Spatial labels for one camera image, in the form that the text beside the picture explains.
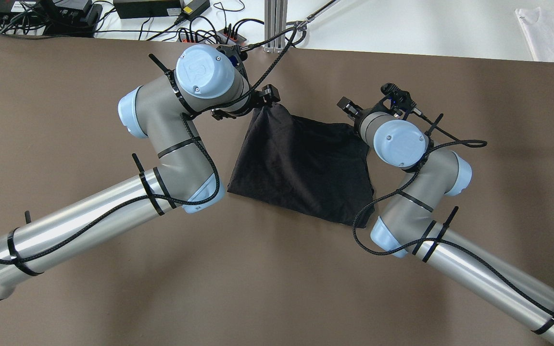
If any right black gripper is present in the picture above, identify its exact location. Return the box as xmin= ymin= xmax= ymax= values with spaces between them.
xmin=337 ymin=97 xmax=375 ymax=131

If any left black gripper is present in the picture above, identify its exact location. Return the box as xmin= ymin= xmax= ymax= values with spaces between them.
xmin=212 ymin=85 xmax=281 ymax=121

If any black printed t-shirt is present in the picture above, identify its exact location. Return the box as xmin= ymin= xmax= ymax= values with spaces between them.
xmin=228 ymin=103 xmax=374 ymax=228

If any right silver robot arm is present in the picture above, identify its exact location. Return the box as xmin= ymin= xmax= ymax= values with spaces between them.
xmin=337 ymin=96 xmax=554 ymax=344

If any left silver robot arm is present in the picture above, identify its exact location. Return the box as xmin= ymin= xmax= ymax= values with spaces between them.
xmin=0 ymin=44 xmax=279 ymax=301

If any red black power strip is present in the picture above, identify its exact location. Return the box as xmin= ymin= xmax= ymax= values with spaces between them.
xmin=174 ymin=28 xmax=248 ymax=45

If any black power adapter box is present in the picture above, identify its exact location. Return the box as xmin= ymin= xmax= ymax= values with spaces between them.
xmin=113 ymin=0 xmax=183 ymax=19

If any black electronics box left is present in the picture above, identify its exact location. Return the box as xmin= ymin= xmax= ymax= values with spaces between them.
xmin=0 ymin=0 xmax=103 ymax=37

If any aluminium frame post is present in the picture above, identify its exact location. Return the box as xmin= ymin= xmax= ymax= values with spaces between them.
xmin=263 ymin=0 xmax=288 ymax=53

